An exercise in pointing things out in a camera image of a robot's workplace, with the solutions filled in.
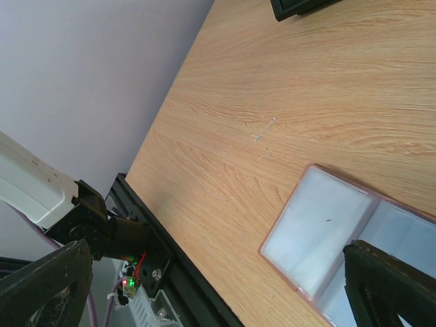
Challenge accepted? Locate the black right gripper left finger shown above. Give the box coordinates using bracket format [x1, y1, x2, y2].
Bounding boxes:
[1, 240, 93, 326]

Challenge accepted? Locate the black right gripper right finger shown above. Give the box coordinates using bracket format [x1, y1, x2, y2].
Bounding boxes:
[343, 240, 435, 326]

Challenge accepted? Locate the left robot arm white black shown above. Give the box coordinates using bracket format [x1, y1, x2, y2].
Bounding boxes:
[1, 133, 150, 261]

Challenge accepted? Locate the left black bin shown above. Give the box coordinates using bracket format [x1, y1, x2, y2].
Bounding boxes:
[270, 0, 337, 22]

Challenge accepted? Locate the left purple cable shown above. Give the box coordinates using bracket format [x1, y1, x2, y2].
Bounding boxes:
[0, 204, 125, 327]

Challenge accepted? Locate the light blue slotted cable duct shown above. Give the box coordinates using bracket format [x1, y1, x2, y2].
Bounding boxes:
[112, 266, 183, 326]

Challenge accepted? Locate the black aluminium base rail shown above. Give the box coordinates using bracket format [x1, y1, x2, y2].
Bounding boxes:
[106, 174, 242, 326]

